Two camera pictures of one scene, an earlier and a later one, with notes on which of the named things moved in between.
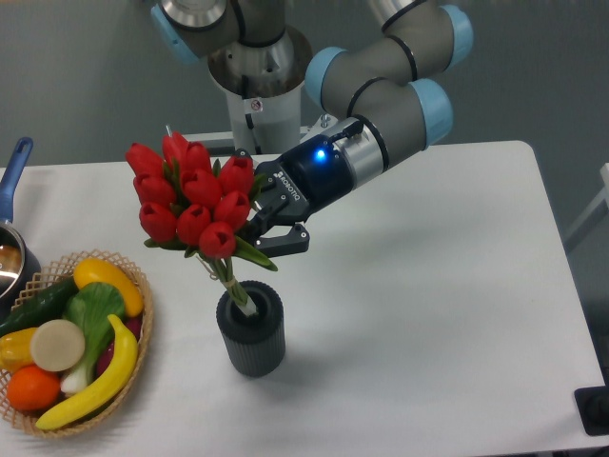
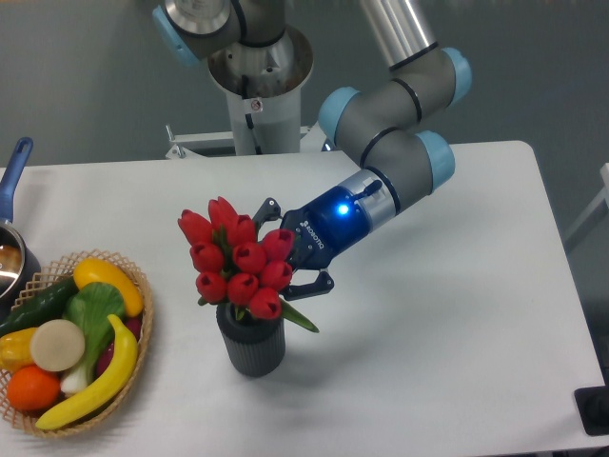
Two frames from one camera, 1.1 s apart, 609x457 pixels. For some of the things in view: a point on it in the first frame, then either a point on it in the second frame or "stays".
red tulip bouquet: x=196 y=204 → x=239 y=267
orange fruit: x=32 y=387 stays
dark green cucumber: x=45 y=305 stays
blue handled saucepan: x=19 y=265 stays
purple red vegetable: x=133 y=324 stays
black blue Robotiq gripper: x=311 y=175 → x=328 y=222
